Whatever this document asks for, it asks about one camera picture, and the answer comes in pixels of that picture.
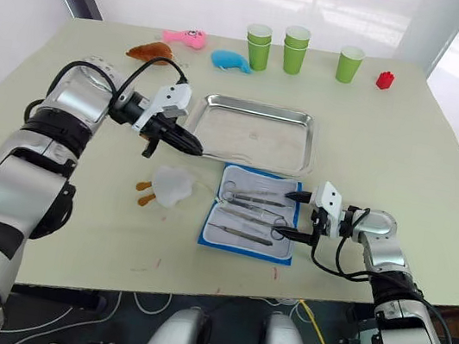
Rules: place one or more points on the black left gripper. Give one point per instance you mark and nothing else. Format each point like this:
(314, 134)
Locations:
(158, 126)

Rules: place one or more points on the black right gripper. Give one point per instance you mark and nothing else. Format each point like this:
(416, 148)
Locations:
(321, 223)

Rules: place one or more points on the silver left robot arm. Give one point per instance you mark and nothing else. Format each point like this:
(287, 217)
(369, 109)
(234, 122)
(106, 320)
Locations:
(66, 99)

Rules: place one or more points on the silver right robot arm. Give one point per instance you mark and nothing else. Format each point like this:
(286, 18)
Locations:
(379, 248)

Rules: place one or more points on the blue surgical instrument pack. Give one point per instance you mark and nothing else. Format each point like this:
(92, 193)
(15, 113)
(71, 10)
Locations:
(218, 240)

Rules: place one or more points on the rectangular metal tray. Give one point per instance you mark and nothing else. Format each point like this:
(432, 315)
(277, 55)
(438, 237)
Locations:
(257, 135)

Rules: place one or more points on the steel straight forceps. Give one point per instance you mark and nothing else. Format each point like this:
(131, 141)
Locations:
(259, 202)

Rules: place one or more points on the white plush toy orange feet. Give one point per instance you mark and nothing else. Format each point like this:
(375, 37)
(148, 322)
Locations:
(172, 187)

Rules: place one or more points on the brown plush toy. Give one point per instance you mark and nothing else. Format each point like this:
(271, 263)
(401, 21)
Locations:
(152, 51)

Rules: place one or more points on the blue plush whale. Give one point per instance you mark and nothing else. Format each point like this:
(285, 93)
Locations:
(229, 60)

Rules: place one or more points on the pink plush toy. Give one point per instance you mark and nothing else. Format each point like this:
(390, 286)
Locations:
(185, 38)

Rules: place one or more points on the green paper cup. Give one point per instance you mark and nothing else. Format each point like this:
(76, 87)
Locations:
(349, 66)
(294, 60)
(259, 33)
(257, 56)
(298, 35)

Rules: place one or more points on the red toy block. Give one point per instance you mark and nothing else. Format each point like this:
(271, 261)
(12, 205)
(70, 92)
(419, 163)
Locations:
(386, 81)

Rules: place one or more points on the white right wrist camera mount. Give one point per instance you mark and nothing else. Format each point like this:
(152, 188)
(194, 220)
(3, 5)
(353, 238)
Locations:
(330, 199)

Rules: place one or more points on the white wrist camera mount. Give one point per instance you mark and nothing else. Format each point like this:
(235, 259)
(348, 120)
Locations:
(171, 96)
(330, 199)

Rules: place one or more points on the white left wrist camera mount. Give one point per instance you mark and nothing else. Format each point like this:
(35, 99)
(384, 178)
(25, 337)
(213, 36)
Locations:
(171, 96)

